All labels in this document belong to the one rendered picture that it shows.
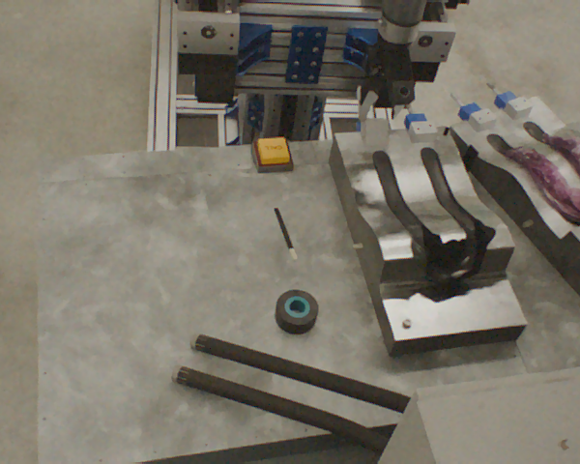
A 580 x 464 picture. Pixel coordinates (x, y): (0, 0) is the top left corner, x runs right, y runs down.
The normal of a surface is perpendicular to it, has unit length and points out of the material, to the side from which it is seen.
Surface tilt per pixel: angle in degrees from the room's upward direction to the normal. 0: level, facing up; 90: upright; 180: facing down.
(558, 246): 90
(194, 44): 90
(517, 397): 0
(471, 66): 0
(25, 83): 0
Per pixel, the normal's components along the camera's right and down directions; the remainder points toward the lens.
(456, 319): 0.11, -0.62
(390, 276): 0.21, 0.70
